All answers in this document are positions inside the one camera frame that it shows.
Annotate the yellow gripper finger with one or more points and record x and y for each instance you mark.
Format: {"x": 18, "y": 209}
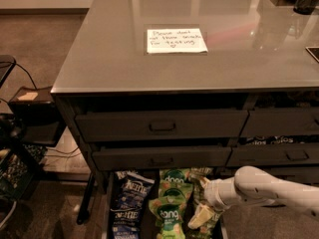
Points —
{"x": 201, "y": 215}

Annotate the rear green Kettle chip bag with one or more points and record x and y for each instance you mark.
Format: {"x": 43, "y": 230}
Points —
{"x": 200, "y": 171}

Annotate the top left drawer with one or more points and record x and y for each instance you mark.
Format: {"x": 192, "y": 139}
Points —
{"x": 153, "y": 125}

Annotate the black box with label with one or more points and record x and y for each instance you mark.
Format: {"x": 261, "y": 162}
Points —
{"x": 37, "y": 110}

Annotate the upper green Kettle chip bag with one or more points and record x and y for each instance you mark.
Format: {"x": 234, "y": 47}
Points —
{"x": 199, "y": 184}

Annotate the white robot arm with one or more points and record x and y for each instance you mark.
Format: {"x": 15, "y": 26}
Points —
{"x": 251, "y": 186}

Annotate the green kettle chip bag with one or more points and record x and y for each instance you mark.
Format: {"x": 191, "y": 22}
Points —
{"x": 199, "y": 184}
{"x": 205, "y": 230}
{"x": 200, "y": 171}

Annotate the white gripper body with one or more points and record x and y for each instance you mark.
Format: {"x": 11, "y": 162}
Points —
{"x": 214, "y": 193}

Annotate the lower blue Kettle chip bag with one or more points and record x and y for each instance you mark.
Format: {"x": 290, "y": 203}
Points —
{"x": 125, "y": 225}

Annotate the middle left drawer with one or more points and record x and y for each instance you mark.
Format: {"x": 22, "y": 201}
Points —
{"x": 160, "y": 157}

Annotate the dark tablet on counter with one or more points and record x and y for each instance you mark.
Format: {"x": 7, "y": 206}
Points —
{"x": 314, "y": 52}

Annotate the dark snack bags middle drawer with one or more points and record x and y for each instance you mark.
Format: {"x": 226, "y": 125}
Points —
{"x": 279, "y": 139}

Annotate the rear blue Kettle chip bag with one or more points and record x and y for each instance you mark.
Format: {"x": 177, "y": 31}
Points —
{"x": 122, "y": 174}

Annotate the middle right drawer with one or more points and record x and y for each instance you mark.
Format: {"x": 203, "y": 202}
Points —
{"x": 275, "y": 155}

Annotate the black cart at left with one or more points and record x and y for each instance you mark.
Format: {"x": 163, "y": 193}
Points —
{"x": 19, "y": 163}

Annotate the top right drawer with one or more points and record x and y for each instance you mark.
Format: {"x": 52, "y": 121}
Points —
{"x": 288, "y": 121}

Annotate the blue kettle chip bag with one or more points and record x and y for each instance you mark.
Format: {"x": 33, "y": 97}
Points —
{"x": 122, "y": 174}
{"x": 135, "y": 190}
{"x": 125, "y": 225}

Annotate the upper blue Kettle chip bag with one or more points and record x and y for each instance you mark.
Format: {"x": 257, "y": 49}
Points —
{"x": 135, "y": 190}

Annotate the green rice chip bag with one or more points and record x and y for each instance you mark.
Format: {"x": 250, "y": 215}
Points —
{"x": 175, "y": 189}
{"x": 169, "y": 211}
{"x": 177, "y": 175}

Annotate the grey cabinet with glass top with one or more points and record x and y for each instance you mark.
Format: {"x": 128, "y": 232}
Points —
{"x": 255, "y": 59}

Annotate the white handwritten paper note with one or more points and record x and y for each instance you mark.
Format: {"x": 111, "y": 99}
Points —
{"x": 167, "y": 41}

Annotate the lower green Kettle chip bag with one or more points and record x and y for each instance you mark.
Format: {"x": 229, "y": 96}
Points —
{"x": 205, "y": 230}

